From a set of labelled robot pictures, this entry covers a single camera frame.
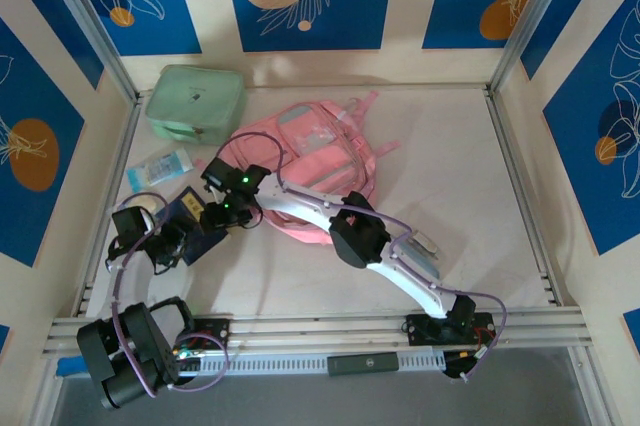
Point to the aluminium side rail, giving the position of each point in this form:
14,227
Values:
519,186
127,138

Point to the small white clip item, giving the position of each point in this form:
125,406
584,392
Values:
425,242

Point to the dark rectangular bar device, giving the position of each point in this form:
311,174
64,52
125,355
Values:
362,363

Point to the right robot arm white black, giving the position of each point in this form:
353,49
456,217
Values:
300,201

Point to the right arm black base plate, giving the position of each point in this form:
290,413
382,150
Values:
417,328

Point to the aluminium frame post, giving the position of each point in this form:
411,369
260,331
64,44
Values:
90,26
530,11

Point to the blue tape piece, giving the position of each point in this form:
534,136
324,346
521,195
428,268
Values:
65,367

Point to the blue white tissue pack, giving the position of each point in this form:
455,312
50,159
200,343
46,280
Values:
160,168

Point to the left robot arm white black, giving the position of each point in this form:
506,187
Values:
140,346

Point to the clear snack packet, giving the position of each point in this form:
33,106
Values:
145,202

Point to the aluminium front rail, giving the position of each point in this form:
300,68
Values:
320,331

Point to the mint green zip pouch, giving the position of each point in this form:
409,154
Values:
195,96

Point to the pink backpack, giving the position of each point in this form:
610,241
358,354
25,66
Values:
320,166

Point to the light blue pencil case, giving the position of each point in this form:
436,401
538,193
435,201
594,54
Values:
425,266

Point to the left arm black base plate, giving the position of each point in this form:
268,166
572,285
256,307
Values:
220,333

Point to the blue book yellow label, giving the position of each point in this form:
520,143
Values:
192,206

